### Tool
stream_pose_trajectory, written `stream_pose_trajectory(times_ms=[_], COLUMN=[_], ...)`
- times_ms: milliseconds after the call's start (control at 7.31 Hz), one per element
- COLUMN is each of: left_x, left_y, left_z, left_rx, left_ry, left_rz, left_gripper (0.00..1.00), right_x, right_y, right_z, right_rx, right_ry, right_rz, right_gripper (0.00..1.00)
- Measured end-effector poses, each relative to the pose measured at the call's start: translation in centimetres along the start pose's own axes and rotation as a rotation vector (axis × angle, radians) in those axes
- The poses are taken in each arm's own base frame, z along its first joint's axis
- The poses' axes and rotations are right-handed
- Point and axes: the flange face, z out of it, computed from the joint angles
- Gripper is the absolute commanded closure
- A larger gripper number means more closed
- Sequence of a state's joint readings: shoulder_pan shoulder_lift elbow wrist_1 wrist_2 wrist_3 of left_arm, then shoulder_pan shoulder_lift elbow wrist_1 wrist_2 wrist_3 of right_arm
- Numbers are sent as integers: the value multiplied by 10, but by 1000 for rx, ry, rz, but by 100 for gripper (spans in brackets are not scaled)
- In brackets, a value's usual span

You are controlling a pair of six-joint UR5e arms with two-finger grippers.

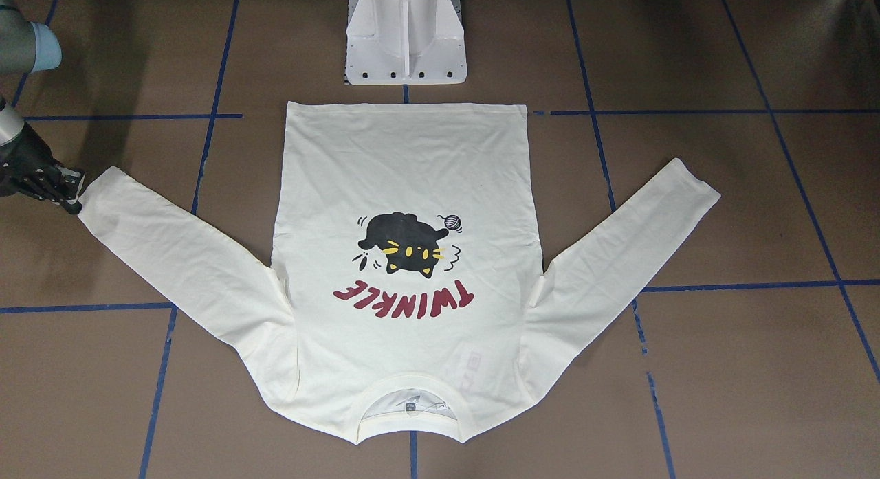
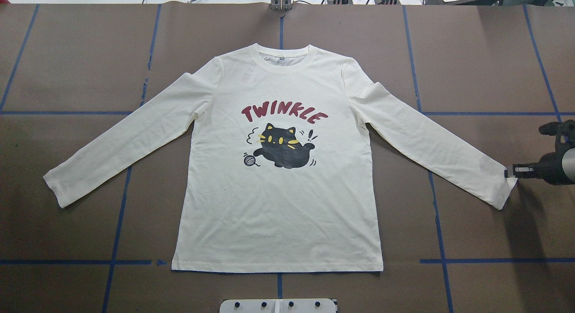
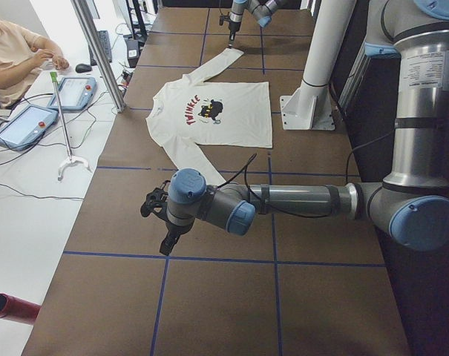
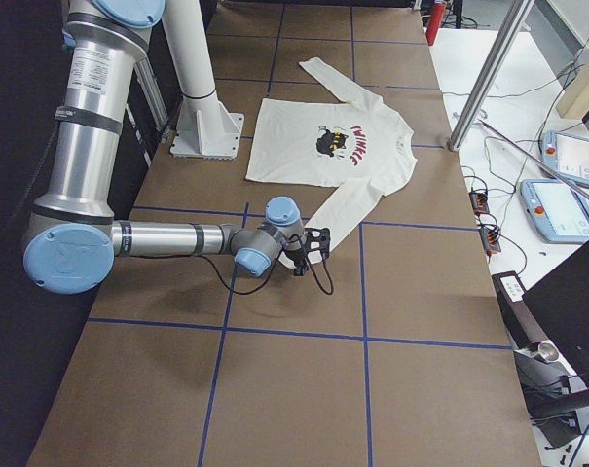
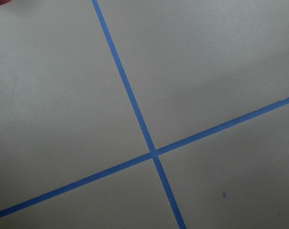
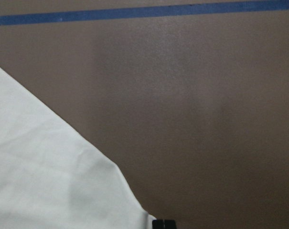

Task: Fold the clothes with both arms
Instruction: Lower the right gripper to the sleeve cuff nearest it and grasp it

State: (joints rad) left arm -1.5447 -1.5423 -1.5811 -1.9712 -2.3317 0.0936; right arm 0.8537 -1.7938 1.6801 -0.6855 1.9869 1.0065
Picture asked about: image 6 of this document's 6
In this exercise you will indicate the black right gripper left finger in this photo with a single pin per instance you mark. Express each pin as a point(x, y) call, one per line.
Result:
point(158, 224)

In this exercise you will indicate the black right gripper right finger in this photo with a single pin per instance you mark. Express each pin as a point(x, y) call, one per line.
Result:
point(170, 224)

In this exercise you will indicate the cream long-sleeve cat shirt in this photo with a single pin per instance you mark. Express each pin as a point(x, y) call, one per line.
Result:
point(51, 177)

